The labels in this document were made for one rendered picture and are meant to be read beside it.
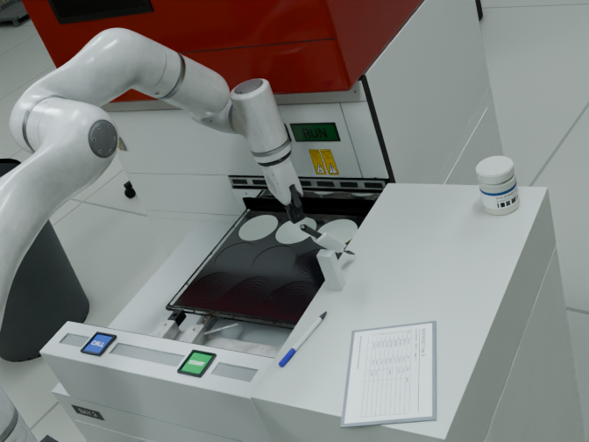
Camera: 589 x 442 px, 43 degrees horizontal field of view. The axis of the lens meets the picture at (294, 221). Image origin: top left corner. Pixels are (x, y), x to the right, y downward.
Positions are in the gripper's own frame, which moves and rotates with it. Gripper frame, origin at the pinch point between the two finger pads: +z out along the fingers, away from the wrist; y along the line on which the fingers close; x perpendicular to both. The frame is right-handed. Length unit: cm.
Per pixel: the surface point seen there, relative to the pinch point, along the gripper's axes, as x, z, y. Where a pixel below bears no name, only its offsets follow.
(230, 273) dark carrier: -18.2, 7.9, -3.0
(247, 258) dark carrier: -13.0, 8.0, -5.2
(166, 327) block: -36.3, 7.2, 4.4
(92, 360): -52, 2, 9
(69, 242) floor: -60, 98, -232
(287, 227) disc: -1.0, 7.9, -8.5
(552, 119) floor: 162, 97, -118
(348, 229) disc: 9.1, 7.9, 4.2
